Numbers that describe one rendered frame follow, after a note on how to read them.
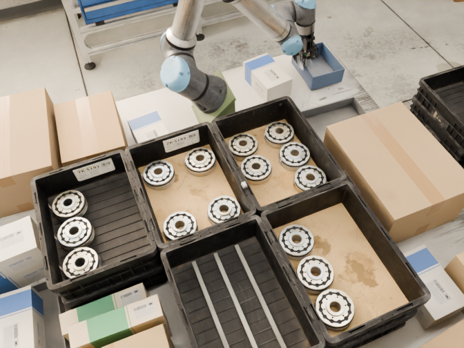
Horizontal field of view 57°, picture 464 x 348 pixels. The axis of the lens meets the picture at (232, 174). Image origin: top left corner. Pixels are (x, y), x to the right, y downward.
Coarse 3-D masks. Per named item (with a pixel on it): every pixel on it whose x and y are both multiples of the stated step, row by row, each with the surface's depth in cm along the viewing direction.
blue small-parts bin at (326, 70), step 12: (324, 48) 193; (312, 60) 195; (324, 60) 195; (336, 60) 185; (300, 72) 189; (312, 72) 190; (324, 72) 190; (336, 72) 181; (312, 84) 181; (324, 84) 184
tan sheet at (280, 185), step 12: (252, 132) 155; (264, 144) 152; (264, 156) 149; (276, 156) 148; (276, 168) 145; (276, 180) 142; (288, 180) 142; (264, 192) 140; (276, 192) 140; (288, 192) 139; (264, 204) 137
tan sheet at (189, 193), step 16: (208, 144) 153; (176, 160) 149; (176, 176) 145; (192, 176) 145; (208, 176) 144; (224, 176) 144; (160, 192) 141; (176, 192) 141; (192, 192) 141; (208, 192) 141; (224, 192) 140; (160, 208) 138; (176, 208) 137; (192, 208) 137; (160, 224) 134; (208, 224) 133
